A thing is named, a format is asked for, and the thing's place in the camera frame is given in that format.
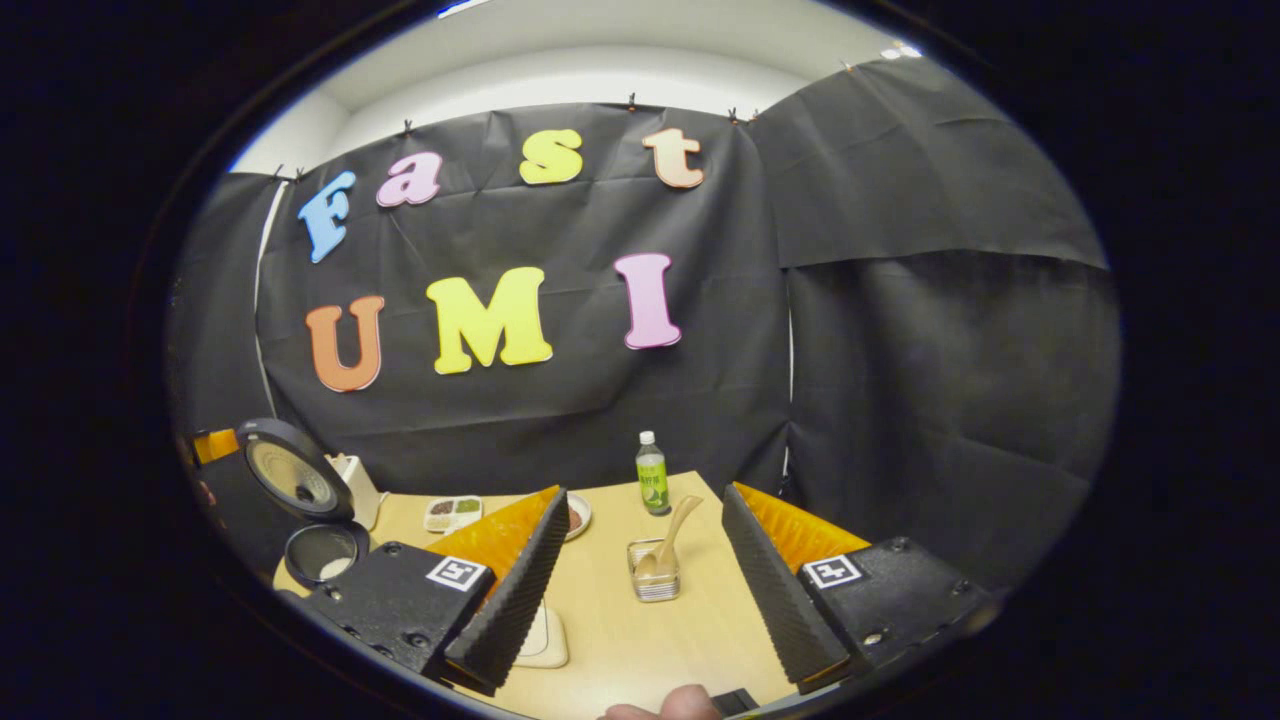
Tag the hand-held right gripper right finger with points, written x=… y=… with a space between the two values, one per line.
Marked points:
x=775 y=600

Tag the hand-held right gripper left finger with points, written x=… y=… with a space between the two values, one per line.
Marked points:
x=515 y=600

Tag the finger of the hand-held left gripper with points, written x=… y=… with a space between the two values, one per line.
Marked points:
x=215 y=445

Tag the dark grey rice cooker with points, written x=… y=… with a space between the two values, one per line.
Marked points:
x=300 y=470

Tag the clear chopstick holder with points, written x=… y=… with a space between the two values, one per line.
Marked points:
x=655 y=590

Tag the wooden spoon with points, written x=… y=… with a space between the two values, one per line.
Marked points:
x=680 y=525

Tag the beige rice tray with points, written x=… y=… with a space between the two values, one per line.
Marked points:
x=548 y=640

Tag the white round plate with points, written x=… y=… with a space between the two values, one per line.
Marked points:
x=580 y=520

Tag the white divided grain tray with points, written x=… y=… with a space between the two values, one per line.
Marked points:
x=452 y=515

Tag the white slotted box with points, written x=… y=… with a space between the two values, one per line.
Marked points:
x=362 y=495

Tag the green drink bottle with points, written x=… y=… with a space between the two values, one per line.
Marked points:
x=653 y=485

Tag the black backdrop cloth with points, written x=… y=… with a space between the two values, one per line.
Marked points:
x=900 y=350

